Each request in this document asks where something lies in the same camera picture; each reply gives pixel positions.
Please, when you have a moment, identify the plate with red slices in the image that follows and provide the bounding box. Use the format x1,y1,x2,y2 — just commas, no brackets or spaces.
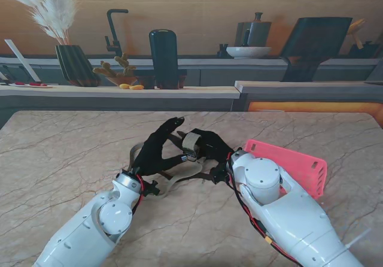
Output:
8,81,54,89

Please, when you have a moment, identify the dark blue rounded container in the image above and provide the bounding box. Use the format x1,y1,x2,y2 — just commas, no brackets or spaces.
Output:
148,29,180,85

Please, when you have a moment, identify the pink plastic storage basket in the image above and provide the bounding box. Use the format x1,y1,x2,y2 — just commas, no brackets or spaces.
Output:
244,139,327,199

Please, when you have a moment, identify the red black right arm cable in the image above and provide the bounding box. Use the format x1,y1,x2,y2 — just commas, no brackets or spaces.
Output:
226,153,300,265

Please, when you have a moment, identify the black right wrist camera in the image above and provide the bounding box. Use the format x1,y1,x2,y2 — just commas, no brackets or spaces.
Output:
209,165,233,186

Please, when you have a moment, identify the dark angled range hood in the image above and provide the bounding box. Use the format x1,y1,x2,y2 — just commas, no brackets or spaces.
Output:
279,17,353,83

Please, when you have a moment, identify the red black arm cable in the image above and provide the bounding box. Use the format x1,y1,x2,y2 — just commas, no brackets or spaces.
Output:
226,153,300,265
131,174,146,216

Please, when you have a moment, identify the small black holder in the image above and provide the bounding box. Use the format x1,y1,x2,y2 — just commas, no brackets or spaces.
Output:
217,43,233,59

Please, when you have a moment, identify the beige woven belt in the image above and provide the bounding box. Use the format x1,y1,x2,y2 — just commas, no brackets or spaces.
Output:
128,132,203,198

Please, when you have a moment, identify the white pampas grass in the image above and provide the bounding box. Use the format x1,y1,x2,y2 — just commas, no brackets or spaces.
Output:
0,0,77,45

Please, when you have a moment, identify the white leaning board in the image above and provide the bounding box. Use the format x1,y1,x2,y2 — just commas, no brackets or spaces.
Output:
4,39,42,83

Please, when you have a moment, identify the black kitchen faucet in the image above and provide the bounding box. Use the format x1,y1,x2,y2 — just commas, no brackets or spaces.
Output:
104,8,129,57

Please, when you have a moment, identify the dark utensil holder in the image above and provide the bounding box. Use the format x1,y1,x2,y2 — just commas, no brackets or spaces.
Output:
348,41,381,59

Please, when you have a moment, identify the dark ribbed vase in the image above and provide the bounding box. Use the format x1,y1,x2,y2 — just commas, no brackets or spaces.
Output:
55,44,102,87

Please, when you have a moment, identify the yellow brown cactus plant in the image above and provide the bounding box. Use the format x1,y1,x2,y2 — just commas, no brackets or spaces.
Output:
92,53,138,87

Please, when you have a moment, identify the red black left arm cable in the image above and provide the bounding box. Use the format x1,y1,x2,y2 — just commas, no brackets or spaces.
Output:
131,174,146,216

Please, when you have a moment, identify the white ceramic bowl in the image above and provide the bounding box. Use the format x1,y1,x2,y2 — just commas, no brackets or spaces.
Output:
226,46,272,59

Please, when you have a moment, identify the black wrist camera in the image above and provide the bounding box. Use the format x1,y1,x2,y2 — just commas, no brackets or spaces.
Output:
209,165,233,186
142,180,159,196

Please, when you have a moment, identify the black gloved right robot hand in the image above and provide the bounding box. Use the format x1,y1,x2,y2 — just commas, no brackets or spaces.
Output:
190,128,235,162

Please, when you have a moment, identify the dark brown woven belt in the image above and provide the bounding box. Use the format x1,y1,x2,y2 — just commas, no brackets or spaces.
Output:
157,131,218,186

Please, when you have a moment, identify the yellow kitchen utensil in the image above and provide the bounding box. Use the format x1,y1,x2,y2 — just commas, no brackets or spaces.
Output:
346,17,366,48

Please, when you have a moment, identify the grey kitchen counter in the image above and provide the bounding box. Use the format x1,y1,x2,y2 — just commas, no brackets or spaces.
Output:
0,53,383,121

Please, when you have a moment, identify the grey lidded jar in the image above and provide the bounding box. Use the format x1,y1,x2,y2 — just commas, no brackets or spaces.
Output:
234,11,273,48

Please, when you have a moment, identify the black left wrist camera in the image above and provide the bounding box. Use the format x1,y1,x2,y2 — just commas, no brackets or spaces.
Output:
142,180,159,196

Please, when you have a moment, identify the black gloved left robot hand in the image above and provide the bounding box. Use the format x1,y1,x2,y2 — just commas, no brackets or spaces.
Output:
129,117,187,178

